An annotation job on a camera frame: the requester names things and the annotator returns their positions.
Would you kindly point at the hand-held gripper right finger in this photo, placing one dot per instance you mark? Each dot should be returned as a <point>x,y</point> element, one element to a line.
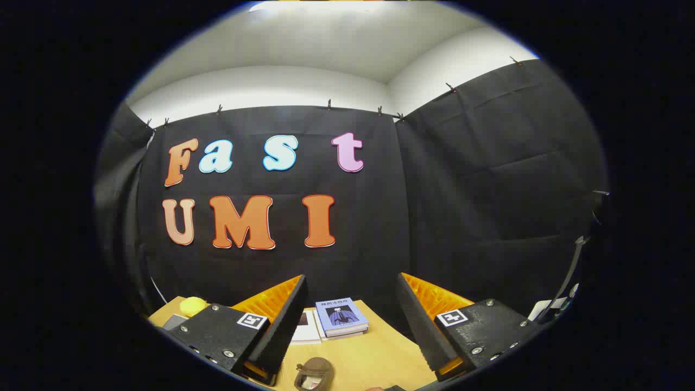
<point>421,326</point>

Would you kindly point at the row of black cloth clips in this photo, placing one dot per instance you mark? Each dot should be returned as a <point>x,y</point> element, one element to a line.
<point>328,103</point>

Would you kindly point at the brown felt shoe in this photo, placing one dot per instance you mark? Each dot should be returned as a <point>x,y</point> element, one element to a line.
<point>317,368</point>

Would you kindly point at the blue book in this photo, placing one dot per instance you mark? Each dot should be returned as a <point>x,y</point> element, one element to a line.
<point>339,315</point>

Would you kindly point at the white book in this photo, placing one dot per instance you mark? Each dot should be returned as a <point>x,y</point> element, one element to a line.
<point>309,332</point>

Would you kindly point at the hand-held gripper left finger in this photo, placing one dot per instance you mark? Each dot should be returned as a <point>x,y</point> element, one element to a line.
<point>282,331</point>

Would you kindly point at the yellow bumpy plush ball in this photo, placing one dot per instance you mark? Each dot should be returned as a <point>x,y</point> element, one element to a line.
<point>193,307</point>

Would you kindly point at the white paper sheet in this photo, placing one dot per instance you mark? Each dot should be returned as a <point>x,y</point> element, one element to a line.
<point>540,309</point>

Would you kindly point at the grey metal stand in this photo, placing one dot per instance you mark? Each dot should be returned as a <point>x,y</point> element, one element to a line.
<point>574,266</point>

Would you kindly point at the white ceiling light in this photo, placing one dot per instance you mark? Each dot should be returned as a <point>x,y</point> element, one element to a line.
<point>266,5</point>

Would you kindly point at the black backdrop cloth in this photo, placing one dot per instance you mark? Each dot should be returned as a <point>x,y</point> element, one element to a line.
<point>461,190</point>

